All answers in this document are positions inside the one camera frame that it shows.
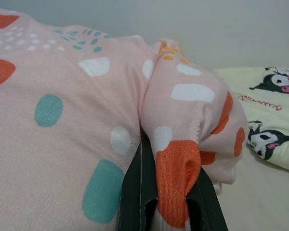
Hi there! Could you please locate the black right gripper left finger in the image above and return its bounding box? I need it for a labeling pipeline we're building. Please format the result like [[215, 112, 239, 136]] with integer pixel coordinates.
[[117, 136, 159, 231]]

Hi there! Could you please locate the cream Kuromi print blanket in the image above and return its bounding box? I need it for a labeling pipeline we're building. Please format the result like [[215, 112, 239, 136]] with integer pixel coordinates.
[[211, 65, 289, 174]]

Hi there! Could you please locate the pink spotted pillow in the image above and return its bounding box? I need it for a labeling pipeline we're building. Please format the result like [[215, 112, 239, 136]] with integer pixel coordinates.
[[0, 4, 249, 231]]

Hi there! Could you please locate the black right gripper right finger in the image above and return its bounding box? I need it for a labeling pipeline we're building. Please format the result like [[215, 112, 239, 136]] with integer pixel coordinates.
[[184, 165, 230, 231]]

